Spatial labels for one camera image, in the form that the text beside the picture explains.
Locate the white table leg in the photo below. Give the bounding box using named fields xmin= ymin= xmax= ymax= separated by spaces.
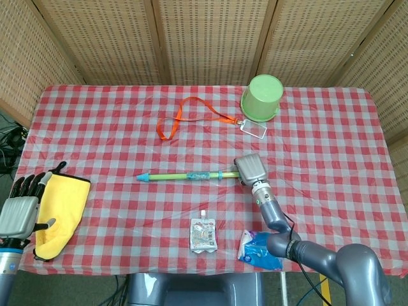
xmin=280 ymin=270 xmax=288 ymax=306

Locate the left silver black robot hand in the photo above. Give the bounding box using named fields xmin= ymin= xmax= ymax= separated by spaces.
xmin=0 ymin=171 xmax=57 ymax=238

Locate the blue tissue pack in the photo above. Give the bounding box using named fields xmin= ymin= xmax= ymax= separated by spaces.
xmin=237 ymin=229 xmax=284 ymax=272

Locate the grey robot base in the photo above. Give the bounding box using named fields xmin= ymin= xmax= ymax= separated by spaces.
xmin=126 ymin=272 xmax=265 ymax=306

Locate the green blue water pump toy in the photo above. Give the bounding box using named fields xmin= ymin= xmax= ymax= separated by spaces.
xmin=136 ymin=170 xmax=223 ymax=184

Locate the black floor cable bundle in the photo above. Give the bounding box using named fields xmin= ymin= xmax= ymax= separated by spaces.
xmin=0 ymin=111 xmax=29 ymax=175

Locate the orange lanyard strap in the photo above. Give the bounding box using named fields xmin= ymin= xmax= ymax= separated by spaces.
xmin=156 ymin=96 xmax=245 ymax=142

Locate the yellow microfiber towel mitt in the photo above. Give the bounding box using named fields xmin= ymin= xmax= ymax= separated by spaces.
xmin=33 ymin=161 xmax=92 ymax=263

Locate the white spouted drink pouch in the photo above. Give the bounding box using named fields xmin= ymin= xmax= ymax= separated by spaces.
xmin=190 ymin=210 xmax=217 ymax=255

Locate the clear plastic badge holder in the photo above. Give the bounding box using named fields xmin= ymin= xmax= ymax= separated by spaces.
xmin=239 ymin=119 xmax=266 ymax=140

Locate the woven folding screen wooden frame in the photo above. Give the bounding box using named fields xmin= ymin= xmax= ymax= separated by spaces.
xmin=0 ymin=0 xmax=408 ymax=179

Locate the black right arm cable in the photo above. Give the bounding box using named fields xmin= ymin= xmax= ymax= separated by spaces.
xmin=282 ymin=212 xmax=331 ymax=306

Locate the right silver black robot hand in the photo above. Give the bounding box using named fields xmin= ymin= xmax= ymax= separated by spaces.
xmin=233 ymin=153 xmax=269 ymax=187

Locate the green plastic bucket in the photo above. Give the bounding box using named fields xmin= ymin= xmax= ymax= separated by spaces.
xmin=240 ymin=74 xmax=284 ymax=123

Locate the red white checkered tablecloth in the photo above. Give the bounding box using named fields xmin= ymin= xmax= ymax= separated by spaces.
xmin=14 ymin=84 xmax=408 ymax=277

